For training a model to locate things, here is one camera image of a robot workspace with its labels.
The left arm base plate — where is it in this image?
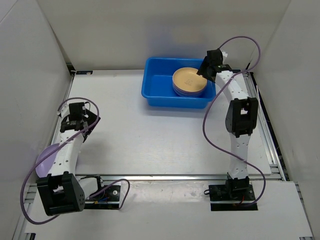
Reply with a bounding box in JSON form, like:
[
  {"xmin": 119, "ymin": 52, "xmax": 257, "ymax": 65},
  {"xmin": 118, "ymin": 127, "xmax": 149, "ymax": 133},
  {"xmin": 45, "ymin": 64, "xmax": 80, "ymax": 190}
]
[{"xmin": 84, "ymin": 183, "xmax": 121, "ymax": 210}]

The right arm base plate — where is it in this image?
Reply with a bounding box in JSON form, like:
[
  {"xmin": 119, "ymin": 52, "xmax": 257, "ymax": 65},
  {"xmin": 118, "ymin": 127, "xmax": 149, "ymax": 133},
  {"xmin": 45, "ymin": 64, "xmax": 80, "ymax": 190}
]
[{"xmin": 203, "ymin": 184, "xmax": 258, "ymax": 212}]

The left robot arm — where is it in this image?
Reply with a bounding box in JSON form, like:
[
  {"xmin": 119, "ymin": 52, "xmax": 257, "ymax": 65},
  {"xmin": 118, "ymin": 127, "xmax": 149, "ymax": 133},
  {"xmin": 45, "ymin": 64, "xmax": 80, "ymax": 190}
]
[{"xmin": 36, "ymin": 102, "xmax": 105, "ymax": 216}]

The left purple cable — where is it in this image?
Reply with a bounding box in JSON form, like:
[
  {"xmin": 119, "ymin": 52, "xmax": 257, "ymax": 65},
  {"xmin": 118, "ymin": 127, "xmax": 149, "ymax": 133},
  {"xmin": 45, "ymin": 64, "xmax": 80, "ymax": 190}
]
[{"xmin": 19, "ymin": 98, "xmax": 131, "ymax": 225}]

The yellow plate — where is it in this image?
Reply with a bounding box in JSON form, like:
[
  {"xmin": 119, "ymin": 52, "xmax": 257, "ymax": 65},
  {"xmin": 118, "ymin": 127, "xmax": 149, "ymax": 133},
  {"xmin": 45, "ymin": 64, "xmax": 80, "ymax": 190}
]
[{"xmin": 172, "ymin": 67, "xmax": 208, "ymax": 94}]

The purple plate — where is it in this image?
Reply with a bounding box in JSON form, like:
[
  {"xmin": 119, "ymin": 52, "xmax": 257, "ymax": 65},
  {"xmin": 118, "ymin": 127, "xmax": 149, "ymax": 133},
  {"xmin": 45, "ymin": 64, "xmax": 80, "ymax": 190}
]
[{"xmin": 35, "ymin": 143, "xmax": 59, "ymax": 178}]

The pink plate front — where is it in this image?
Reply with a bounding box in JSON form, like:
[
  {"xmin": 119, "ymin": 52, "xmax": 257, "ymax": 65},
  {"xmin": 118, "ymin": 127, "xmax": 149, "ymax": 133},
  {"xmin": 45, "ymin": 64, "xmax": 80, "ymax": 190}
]
[{"xmin": 173, "ymin": 86, "xmax": 206, "ymax": 98}]

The blue plastic bin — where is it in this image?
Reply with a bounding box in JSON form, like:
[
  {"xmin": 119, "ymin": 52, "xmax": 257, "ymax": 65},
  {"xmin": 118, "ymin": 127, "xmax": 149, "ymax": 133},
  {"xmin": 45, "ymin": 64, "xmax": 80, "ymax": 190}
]
[{"xmin": 141, "ymin": 57, "xmax": 216, "ymax": 109}]

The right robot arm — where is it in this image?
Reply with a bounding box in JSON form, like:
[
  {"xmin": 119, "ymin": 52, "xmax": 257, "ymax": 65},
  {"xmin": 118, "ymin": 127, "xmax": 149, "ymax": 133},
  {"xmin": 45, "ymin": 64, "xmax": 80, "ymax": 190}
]
[{"xmin": 197, "ymin": 48, "xmax": 258, "ymax": 200}]

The left aluminium rail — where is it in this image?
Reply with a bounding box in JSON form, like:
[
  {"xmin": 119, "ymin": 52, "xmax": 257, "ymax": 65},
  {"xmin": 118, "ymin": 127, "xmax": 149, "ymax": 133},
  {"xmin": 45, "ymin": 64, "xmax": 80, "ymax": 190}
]
[{"xmin": 12, "ymin": 72, "xmax": 76, "ymax": 240}]

